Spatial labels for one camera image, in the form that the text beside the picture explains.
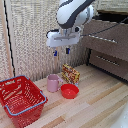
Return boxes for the red shopping basket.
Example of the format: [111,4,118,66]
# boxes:
[0,75,49,128]

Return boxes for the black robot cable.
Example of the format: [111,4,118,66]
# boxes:
[82,16,128,37]

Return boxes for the pink mug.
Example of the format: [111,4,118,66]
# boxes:
[46,74,64,94]

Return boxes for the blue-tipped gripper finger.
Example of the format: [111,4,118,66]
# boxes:
[65,45,72,55]
[53,46,59,57]

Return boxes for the colourful patterned box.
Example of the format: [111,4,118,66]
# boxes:
[61,63,81,86]

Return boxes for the red plastic bowl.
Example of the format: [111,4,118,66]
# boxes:
[60,83,80,100]

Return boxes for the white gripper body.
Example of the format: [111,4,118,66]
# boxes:
[45,26,83,49]

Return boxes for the brown drawer cabinet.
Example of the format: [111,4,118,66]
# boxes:
[81,9,128,83]

